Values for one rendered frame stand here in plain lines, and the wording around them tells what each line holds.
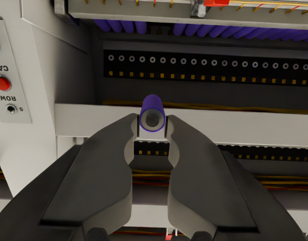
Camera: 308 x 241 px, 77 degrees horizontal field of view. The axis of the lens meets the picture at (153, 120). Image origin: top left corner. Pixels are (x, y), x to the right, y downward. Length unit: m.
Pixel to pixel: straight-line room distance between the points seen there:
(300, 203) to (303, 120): 0.28
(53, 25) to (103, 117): 0.13
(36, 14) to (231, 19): 0.23
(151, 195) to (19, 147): 0.28
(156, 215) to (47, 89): 0.28
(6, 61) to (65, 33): 0.09
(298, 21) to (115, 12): 0.23
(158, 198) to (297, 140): 0.29
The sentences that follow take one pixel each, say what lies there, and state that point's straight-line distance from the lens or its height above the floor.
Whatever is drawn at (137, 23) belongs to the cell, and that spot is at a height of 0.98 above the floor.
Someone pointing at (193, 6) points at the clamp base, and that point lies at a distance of 0.24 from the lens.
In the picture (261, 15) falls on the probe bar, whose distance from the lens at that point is 0.30.
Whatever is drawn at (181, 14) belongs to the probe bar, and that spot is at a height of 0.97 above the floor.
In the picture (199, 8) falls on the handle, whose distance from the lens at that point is 0.24.
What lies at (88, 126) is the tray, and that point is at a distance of 0.28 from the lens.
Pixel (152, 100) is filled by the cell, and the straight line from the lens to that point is 0.15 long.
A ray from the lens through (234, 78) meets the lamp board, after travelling 0.43.
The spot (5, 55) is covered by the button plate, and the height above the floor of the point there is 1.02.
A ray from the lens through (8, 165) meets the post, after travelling 0.37.
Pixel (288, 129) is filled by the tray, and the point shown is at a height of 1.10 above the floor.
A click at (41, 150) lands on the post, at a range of 0.32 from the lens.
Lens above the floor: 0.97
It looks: 27 degrees up
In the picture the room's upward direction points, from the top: 177 degrees counter-clockwise
